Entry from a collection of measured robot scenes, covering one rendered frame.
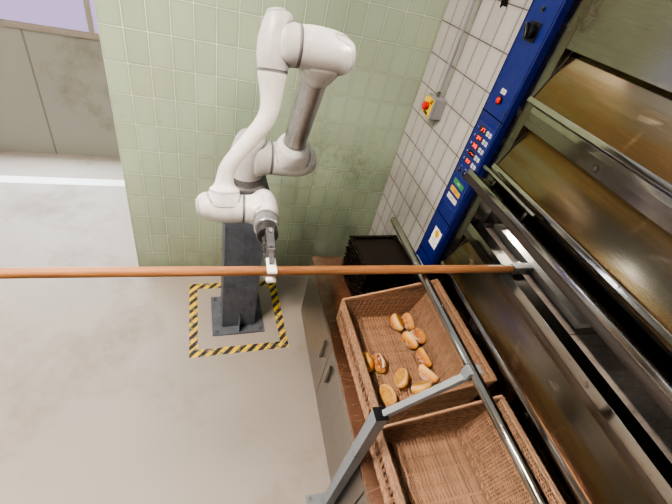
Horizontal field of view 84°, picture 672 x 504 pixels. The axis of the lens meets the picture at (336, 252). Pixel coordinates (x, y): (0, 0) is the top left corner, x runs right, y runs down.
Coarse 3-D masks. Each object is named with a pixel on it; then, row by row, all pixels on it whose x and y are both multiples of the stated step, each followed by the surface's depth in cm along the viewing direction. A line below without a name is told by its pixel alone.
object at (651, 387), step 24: (480, 192) 138; (504, 192) 147; (504, 216) 126; (552, 240) 126; (576, 264) 118; (600, 288) 111; (624, 312) 105; (600, 336) 93; (648, 336) 99; (624, 360) 87; (648, 384) 82
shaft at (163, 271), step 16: (0, 272) 96; (16, 272) 97; (32, 272) 98; (48, 272) 99; (64, 272) 100; (80, 272) 101; (96, 272) 102; (112, 272) 103; (128, 272) 104; (144, 272) 105; (160, 272) 106; (176, 272) 108; (192, 272) 109; (208, 272) 110; (224, 272) 111; (240, 272) 113; (256, 272) 114; (288, 272) 117; (304, 272) 118; (320, 272) 120; (336, 272) 121; (352, 272) 123; (368, 272) 125; (384, 272) 126; (400, 272) 128; (416, 272) 130; (432, 272) 132; (448, 272) 134; (464, 272) 136; (480, 272) 138; (496, 272) 140
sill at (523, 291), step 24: (480, 240) 159; (504, 264) 147; (528, 288) 138; (528, 312) 133; (552, 336) 123; (576, 360) 116; (600, 384) 110; (600, 408) 107; (624, 408) 105; (624, 432) 101; (648, 456) 95
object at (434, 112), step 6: (432, 96) 186; (438, 102) 184; (444, 102) 185; (432, 108) 186; (438, 108) 186; (444, 108) 187; (426, 114) 190; (432, 114) 188; (438, 114) 188; (438, 120) 191
